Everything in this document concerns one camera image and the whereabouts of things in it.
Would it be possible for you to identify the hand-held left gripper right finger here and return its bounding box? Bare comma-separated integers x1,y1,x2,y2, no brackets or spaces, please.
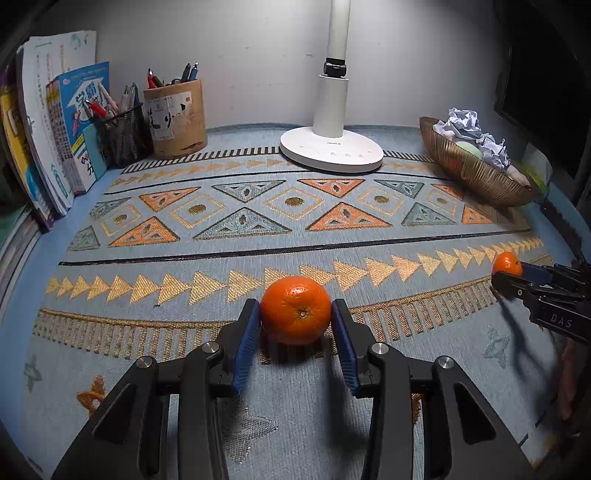
330,298,536,480

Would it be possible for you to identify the orange mandarin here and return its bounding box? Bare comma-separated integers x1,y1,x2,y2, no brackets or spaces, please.
260,275,332,347
492,251,523,278

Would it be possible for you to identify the black mesh pen holder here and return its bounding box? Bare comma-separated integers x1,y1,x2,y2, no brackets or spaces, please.
95,102,154,168

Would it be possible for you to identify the black monitor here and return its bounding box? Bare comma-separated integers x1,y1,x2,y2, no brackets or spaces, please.
494,0,591,181

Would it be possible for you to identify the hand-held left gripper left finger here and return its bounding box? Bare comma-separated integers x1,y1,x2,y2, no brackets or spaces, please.
51,298,262,480

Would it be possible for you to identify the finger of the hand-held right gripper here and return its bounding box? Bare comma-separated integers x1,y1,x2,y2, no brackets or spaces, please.
491,271,543,301
521,263,585,289

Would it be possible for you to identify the yellow book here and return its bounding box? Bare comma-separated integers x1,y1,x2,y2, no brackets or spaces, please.
0,65,51,232

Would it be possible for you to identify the patterned blue table mat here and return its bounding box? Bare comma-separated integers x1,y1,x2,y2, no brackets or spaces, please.
0,124,591,480

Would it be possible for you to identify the person's right hand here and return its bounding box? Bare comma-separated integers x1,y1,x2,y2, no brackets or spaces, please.
556,342,580,421

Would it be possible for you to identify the teal card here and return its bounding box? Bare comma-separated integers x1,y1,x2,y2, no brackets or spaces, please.
82,121,108,182

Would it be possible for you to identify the white paper ball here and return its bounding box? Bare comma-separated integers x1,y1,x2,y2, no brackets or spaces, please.
475,134,512,171
436,108,483,141

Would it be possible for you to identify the green tissue pack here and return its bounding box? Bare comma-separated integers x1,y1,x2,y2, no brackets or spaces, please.
517,143,552,195

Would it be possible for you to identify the woven brown basket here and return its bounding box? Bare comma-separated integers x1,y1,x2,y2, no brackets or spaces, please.
419,116,541,208

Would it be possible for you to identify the beige cylinder pen holder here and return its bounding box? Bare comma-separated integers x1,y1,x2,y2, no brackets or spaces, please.
143,78,208,160

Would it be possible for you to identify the white desk lamp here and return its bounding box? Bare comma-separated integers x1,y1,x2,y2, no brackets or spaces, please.
279,0,385,174

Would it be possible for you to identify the stack of books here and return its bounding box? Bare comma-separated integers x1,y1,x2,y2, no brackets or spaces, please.
21,31,99,217

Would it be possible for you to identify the bunch of pens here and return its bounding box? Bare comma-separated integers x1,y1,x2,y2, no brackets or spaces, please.
147,61,200,88

